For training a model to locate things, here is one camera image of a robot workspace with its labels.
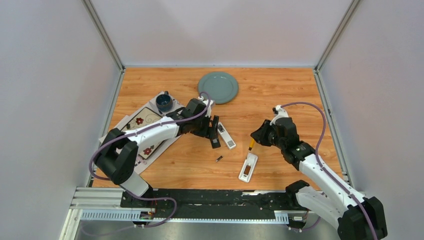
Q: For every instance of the dark blue cup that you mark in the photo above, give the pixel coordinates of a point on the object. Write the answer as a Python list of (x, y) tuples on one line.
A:
[(164, 102)]

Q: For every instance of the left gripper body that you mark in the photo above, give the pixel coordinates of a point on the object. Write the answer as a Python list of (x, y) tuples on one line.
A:
[(201, 127)]

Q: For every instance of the white remote with batteries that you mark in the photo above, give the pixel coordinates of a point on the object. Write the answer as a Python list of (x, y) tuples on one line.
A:
[(248, 167)]

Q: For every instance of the patterned paper placemat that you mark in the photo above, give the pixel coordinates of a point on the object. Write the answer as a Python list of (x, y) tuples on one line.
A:
[(140, 164)]

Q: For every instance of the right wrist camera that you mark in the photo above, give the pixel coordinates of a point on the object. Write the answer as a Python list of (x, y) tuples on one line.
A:
[(279, 112)]

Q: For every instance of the black remote control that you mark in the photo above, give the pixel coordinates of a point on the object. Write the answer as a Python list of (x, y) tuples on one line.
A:
[(214, 140)]

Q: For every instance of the floral square plate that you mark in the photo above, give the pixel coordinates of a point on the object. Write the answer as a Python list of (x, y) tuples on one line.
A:
[(144, 117)]

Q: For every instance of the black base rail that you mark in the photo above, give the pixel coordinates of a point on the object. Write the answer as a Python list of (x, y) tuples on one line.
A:
[(214, 204)]

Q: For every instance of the grey-green round plate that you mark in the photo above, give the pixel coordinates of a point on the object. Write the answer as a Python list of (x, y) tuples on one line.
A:
[(221, 86)]

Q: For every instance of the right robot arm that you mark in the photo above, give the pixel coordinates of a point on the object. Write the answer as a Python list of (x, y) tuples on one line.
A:
[(353, 215)]

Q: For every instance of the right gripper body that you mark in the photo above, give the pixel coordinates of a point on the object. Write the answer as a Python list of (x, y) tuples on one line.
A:
[(273, 140)]

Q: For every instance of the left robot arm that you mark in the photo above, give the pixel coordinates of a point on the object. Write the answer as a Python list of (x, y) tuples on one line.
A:
[(117, 154)]

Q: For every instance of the white remote with QR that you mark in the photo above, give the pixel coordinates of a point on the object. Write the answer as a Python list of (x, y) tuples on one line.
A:
[(224, 134)]

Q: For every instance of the yellow handled screwdriver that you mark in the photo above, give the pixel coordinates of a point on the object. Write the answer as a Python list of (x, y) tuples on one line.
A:
[(251, 144)]

